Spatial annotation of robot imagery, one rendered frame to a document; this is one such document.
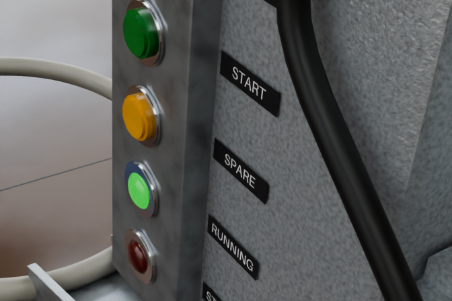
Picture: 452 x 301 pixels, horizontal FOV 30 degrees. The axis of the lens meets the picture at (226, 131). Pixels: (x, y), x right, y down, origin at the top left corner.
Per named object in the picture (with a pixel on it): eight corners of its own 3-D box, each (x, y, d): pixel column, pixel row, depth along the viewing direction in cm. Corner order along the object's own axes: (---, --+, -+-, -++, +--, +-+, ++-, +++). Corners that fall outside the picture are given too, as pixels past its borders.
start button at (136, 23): (163, 64, 43) (165, 17, 42) (145, 68, 43) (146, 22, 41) (138, 42, 45) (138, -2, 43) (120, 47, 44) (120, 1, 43)
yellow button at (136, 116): (160, 145, 46) (161, 105, 45) (143, 150, 45) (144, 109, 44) (136, 122, 48) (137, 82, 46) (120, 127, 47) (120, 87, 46)
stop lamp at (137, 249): (160, 277, 52) (161, 248, 50) (140, 285, 51) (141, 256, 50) (140, 254, 53) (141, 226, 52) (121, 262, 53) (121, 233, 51)
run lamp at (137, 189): (163, 213, 49) (164, 180, 48) (142, 220, 48) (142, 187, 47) (142, 191, 51) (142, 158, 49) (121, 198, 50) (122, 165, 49)
